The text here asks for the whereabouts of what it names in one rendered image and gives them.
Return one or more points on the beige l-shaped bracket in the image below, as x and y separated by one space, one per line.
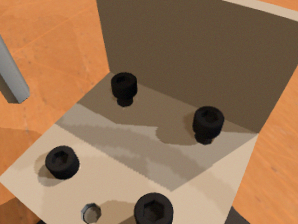
235 55

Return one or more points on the black socket head screw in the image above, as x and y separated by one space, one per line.
124 88
207 124
153 208
62 162

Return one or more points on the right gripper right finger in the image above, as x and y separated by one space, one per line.
235 218

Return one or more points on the blue electric screwdriver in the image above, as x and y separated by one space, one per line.
12 84

